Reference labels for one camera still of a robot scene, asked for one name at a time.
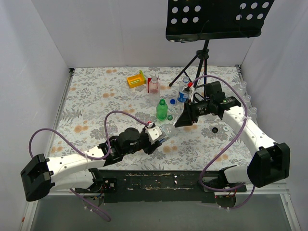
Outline green bottle cap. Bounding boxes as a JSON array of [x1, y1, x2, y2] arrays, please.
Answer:
[[167, 115, 173, 121]]

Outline clear bottle blue label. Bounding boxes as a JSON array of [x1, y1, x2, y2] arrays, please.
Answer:
[[158, 124, 176, 143]]

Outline clear Pepsi bottle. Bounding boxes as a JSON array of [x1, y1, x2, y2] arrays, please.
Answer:
[[177, 77, 190, 103]]

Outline green plastic bottle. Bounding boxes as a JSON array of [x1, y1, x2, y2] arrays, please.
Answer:
[[156, 99, 168, 121]]

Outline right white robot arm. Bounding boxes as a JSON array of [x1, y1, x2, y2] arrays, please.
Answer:
[[175, 81, 290, 191]]

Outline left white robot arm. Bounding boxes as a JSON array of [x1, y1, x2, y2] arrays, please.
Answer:
[[21, 126, 162, 202]]

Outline black bottle cap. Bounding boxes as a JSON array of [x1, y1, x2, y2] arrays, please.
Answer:
[[212, 127, 218, 133]]

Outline red plastic box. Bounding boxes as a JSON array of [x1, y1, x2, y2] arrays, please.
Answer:
[[148, 78, 155, 94]]

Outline floral tablecloth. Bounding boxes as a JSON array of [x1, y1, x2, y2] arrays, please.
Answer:
[[49, 67, 252, 170]]

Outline yellow plastic box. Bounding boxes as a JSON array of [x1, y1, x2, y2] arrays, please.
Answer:
[[127, 70, 147, 88]]

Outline black music stand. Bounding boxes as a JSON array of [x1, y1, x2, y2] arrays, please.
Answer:
[[166, 0, 274, 77]]

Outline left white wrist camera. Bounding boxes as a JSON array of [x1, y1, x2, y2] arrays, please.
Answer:
[[145, 126, 162, 144]]

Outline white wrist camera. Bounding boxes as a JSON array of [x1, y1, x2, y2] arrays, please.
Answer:
[[145, 126, 162, 144], [182, 82, 195, 97]]

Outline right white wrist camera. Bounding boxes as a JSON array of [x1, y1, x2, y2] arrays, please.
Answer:
[[182, 82, 195, 97]]

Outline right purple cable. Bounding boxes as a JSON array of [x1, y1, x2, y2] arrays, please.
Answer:
[[190, 75, 256, 210]]

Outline clear bottle by wall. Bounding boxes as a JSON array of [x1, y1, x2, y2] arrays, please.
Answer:
[[235, 81, 247, 97]]

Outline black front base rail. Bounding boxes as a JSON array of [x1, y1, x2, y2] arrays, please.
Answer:
[[72, 169, 241, 205]]

